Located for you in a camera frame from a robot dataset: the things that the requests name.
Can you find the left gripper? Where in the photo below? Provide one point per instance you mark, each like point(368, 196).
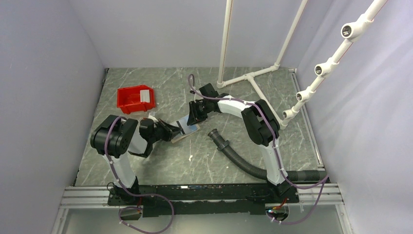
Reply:
point(170, 130)

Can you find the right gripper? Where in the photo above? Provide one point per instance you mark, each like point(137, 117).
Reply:
point(194, 116)

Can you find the tan leather card holder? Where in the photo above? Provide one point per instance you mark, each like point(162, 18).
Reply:
point(189, 129)

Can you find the red plastic bin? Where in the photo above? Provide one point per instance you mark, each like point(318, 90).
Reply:
point(128, 99)

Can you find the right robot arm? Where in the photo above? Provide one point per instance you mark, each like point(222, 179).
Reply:
point(260, 123)

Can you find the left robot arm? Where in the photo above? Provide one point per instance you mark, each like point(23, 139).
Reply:
point(117, 137)

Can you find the stack of white cards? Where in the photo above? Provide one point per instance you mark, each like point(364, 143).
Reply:
point(145, 96)

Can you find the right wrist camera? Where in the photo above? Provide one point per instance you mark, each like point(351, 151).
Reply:
point(208, 91)

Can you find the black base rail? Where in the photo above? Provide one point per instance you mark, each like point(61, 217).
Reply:
point(252, 198)

